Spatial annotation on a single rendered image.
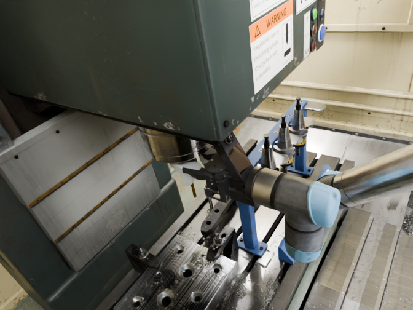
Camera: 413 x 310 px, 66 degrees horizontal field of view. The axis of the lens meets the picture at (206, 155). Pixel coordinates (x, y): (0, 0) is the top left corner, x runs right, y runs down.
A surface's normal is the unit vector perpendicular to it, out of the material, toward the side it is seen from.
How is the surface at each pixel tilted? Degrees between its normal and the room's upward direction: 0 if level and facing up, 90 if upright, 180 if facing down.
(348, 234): 7
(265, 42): 90
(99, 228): 90
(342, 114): 90
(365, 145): 24
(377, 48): 90
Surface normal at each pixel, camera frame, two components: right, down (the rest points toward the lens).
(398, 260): -0.09, -0.87
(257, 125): -0.38, -0.51
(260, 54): 0.81, 0.22
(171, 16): -0.56, 0.55
